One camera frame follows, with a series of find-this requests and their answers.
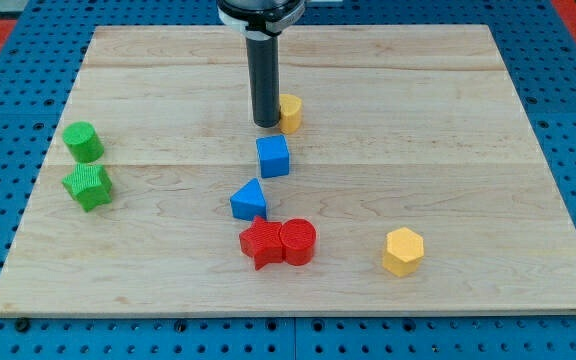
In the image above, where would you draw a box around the wooden board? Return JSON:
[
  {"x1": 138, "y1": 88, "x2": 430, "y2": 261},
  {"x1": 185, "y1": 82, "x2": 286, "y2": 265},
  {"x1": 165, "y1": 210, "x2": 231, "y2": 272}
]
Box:
[{"x1": 0, "y1": 25, "x2": 576, "y2": 319}]

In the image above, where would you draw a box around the green cylinder block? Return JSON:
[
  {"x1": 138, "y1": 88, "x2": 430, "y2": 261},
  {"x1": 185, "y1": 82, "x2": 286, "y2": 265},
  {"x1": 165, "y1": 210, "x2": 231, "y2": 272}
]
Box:
[{"x1": 62, "y1": 121, "x2": 104, "y2": 163}]

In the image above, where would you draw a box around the yellow hexagon block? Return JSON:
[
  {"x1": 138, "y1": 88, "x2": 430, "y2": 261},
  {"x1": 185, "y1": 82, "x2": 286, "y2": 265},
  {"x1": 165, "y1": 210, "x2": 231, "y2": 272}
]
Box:
[{"x1": 382, "y1": 227, "x2": 425, "y2": 277}]

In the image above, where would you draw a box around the yellow heart block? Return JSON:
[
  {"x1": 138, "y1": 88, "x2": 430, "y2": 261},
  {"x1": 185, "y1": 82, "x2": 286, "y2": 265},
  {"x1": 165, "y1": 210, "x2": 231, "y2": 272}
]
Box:
[{"x1": 279, "y1": 94, "x2": 303, "y2": 134}]

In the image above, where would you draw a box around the green star block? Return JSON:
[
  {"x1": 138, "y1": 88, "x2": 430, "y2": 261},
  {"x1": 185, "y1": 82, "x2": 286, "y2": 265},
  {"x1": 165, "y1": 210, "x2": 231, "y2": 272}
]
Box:
[{"x1": 62, "y1": 163, "x2": 112, "y2": 212}]

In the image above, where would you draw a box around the red star block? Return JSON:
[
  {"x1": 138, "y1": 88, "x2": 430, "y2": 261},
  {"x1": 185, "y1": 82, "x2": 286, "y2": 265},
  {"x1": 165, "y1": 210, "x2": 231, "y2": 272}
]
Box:
[{"x1": 239, "y1": 216, "x2": 284, "y2": 270}]

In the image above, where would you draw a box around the blue cube block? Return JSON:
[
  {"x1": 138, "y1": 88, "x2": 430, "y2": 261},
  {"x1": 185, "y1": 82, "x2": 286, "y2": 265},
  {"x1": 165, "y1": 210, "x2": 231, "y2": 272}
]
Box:
[{"x1": 256, "y1": 135, "x2": 290, "y2": 178}]

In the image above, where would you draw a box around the blue triangle block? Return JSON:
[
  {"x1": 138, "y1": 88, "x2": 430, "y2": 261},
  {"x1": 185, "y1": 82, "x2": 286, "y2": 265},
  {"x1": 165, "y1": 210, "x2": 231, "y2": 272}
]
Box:
[{"x1": 230, "y1": 178, "x2": 267, "y2": 221}]

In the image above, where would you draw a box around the red cylinder block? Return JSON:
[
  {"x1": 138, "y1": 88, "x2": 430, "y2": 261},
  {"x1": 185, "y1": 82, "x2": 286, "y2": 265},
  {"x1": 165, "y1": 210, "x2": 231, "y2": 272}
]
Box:
[{"x1": 280, "y1": 218, "x2": 317, "y2": 266}]

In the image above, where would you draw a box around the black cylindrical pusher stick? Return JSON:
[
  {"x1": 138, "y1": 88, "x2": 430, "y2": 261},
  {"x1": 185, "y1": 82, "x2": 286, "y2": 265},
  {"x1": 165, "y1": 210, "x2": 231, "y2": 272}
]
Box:
[{"x1": 246, "y1": 37, "x2": 280, "y2": 128}]

